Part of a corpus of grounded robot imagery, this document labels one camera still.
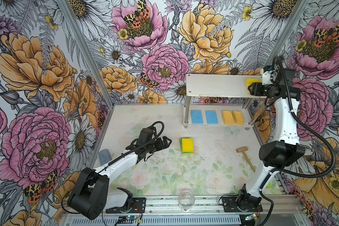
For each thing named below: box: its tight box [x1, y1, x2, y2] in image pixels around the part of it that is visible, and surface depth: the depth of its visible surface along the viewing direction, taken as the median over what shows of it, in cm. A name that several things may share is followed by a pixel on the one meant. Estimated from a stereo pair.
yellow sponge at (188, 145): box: [181, 137, 195, 153], surface depth 93 cm
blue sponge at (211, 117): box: [205, 110, 219, 125], surface depth 107 cm
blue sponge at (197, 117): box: [191, 110, 204, 125], surface depth 106 cm
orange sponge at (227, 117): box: [222, 110, 234, 125], surface depth 104 cm
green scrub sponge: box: [179, 137, 195, 156], surface depth 93 cm
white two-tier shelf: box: [183, 73, 267, 131], surface depth 104 cm
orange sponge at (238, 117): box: [232, 110, 245, 126], surface depth 105 cm
